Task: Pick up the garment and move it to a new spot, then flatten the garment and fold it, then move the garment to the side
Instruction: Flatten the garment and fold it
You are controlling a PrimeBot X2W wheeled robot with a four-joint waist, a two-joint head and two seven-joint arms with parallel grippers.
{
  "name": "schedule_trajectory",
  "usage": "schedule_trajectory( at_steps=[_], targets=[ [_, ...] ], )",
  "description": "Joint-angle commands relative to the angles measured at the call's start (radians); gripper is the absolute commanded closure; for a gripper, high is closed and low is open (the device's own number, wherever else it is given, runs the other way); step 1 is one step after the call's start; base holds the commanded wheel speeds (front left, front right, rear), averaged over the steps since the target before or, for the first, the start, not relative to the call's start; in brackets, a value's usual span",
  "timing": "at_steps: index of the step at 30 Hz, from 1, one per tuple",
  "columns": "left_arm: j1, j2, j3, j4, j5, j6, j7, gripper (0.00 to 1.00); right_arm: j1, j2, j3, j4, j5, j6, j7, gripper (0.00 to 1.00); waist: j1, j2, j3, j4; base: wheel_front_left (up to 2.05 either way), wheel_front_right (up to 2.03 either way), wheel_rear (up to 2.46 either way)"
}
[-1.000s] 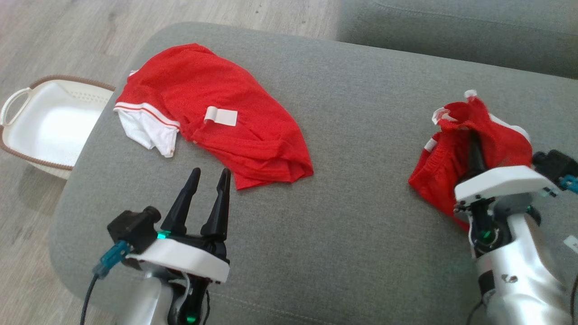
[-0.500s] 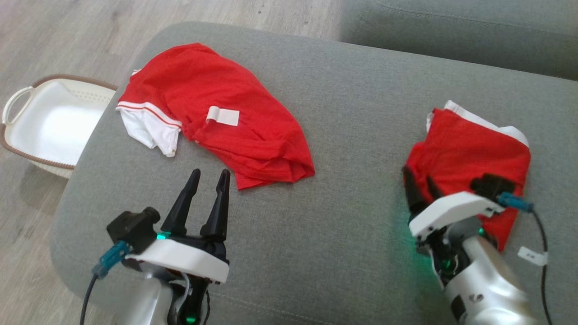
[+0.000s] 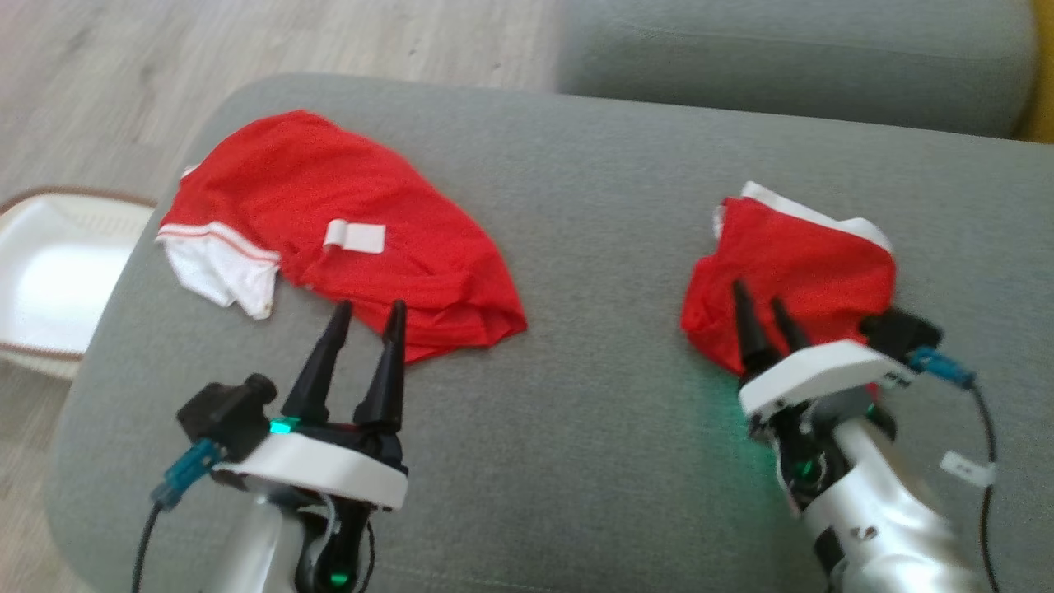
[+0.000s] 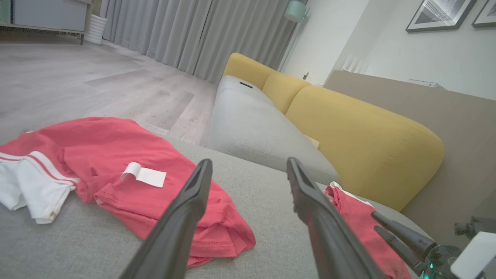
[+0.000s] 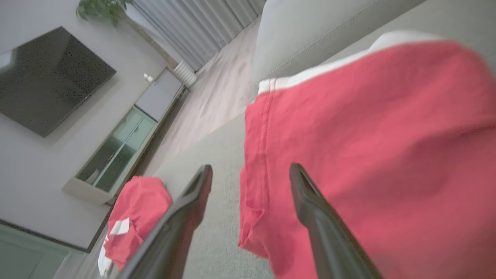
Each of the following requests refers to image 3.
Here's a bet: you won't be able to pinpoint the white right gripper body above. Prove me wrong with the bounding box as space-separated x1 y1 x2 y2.
739 339 915 417

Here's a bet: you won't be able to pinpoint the red shorts with white hems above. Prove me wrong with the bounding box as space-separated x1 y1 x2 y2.
680 181 898 404

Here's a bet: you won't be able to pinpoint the grey sofa seat cushion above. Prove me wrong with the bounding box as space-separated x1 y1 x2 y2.
556 0 1037 139

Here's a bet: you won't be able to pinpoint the white laundry basket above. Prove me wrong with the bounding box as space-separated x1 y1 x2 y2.
0 186 159 381

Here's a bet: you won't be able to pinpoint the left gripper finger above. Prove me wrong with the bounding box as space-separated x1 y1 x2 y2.
353 300 408 430
281 300 354 426

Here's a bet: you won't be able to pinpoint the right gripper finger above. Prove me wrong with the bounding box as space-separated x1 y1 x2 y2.
770 297 813 359
731 279 782 379

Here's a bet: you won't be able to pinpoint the large yellow sofa back cushion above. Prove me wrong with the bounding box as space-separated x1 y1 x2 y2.
1011 0 1054 145

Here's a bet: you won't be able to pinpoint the grey sofa chaise seat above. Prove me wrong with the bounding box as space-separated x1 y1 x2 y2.
43 72 1054 593

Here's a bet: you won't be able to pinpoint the red number 23 jersey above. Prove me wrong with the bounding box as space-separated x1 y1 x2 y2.
156 110 529 366

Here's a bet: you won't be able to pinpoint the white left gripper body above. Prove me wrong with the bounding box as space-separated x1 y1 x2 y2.
212 414 409 512

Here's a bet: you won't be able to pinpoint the white cable label tag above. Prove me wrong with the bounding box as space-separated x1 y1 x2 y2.
940 451 997 485

